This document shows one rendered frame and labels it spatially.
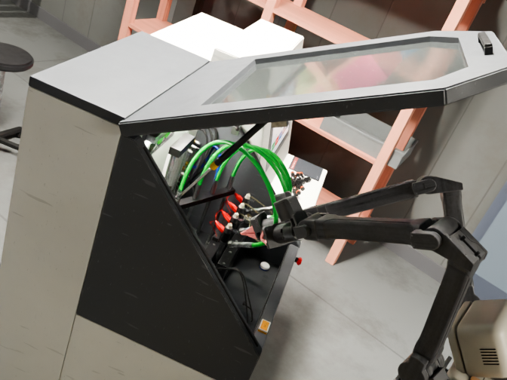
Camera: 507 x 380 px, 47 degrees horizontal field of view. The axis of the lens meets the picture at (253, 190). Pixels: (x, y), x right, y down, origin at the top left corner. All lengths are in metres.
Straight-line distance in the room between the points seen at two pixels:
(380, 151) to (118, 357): 2.28
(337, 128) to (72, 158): 2.43
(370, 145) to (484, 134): 0.85
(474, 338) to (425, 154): 2.83
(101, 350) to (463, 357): 1.10
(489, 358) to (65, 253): 1.22
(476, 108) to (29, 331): 3.16
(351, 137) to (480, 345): 2.37
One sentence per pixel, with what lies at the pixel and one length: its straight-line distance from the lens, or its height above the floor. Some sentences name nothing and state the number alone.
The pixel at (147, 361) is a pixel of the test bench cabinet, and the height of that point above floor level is 0.74.
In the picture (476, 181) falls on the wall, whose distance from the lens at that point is 4.30.
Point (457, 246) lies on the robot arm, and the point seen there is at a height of 1.61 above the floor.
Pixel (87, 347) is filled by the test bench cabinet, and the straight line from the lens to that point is 2.02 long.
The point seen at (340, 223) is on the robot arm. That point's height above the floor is 1.46.
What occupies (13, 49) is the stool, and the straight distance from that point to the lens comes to 3.99.
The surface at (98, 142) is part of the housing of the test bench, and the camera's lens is 1.61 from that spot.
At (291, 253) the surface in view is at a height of 0.95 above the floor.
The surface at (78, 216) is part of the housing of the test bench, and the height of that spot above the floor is 1.15.
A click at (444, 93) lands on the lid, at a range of 1.33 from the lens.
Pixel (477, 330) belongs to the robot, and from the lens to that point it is 1.64.
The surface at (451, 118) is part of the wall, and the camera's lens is 4.26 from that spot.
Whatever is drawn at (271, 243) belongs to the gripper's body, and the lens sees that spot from 1.71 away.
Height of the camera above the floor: 2.16
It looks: 28 degrees down
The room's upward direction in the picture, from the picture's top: 22 degrees clockwise
